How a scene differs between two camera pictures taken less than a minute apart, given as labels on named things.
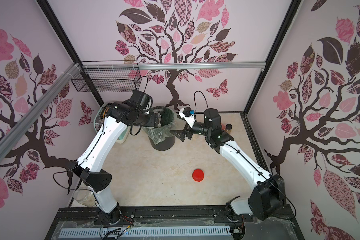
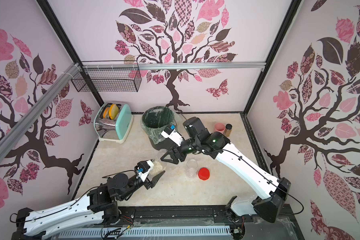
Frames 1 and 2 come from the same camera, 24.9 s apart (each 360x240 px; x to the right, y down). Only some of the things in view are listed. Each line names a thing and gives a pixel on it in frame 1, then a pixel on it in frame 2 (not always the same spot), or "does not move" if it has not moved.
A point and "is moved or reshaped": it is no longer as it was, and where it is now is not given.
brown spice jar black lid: x=228 y=127 does not move
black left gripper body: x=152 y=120 → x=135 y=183
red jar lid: x=198 y=175 is moved or reshaped
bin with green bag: x=159 y=133 does not move
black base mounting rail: x=92 y=218 does not move
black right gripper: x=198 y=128 → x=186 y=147
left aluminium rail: x=0 y=148 does not move
